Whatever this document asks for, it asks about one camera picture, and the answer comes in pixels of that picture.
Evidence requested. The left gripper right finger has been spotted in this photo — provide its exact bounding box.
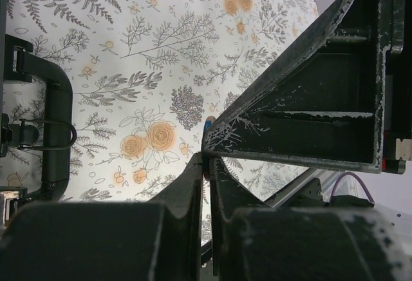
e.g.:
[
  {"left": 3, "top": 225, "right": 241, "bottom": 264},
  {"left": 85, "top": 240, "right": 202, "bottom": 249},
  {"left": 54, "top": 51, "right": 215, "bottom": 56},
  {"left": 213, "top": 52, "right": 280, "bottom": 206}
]
[{"left": 209, "top": 158, "right": 411, "bottom": 280}]

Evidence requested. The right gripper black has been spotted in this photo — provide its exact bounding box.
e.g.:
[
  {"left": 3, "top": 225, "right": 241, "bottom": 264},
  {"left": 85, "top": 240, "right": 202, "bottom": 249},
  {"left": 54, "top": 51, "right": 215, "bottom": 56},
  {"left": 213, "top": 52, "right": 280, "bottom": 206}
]
[{"left": 205, "top": 0, "right": 411, "bottom": 175}]

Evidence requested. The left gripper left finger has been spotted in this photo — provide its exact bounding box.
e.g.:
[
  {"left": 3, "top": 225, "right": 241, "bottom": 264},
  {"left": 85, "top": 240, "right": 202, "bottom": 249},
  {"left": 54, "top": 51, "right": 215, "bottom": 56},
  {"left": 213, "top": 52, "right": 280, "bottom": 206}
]
[{"left": 1, "top": 153, "right": 202, "bottom": 280}]

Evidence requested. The blue poker chip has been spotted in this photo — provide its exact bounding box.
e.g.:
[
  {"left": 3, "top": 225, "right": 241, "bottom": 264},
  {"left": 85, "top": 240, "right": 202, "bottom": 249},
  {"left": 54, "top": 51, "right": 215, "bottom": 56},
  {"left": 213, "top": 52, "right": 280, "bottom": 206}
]
[{"left": 201, "top": 116, "right": 216, "bottom": 180}]

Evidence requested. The black poker set case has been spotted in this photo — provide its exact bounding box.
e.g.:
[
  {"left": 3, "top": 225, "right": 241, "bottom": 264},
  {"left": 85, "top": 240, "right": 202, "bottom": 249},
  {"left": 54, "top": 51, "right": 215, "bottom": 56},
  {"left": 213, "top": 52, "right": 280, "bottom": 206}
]
[{"left": 1, "top": 0, "right": 89, "bottom": 231}]

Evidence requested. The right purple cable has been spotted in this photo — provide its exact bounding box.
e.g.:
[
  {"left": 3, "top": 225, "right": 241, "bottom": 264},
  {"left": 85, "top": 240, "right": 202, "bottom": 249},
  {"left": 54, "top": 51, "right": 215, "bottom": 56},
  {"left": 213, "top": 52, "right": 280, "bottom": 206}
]
[{"left": 330, "top": 171, "right": 377, "bottom": 206}]

